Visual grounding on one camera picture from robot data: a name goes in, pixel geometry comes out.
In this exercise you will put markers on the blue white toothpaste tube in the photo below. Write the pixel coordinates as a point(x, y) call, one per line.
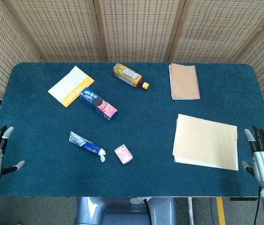
point(88, 146)

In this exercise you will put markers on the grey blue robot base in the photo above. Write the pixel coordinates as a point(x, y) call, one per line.
point(122, 213)

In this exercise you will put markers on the beige paper notepad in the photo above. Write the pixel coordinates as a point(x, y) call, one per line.
point(204, 143)

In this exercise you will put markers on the metal table leg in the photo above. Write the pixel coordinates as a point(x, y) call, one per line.
point(190, 211)

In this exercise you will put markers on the white flat card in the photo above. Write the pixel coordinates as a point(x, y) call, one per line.
point(70, 85)

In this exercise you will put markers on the brown spiral notebook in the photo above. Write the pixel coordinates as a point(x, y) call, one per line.
point(184, 82)

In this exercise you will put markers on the blue pink cookie box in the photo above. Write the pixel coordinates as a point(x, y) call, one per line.
point(98, 104)

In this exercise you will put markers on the blue table mat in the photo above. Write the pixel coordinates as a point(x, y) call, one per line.
point(146, 131)

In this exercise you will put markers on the pink tissue pack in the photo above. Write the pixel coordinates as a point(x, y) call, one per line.
point(123, 154)

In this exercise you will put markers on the yellow box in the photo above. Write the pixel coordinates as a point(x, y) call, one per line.
point(128, 75)

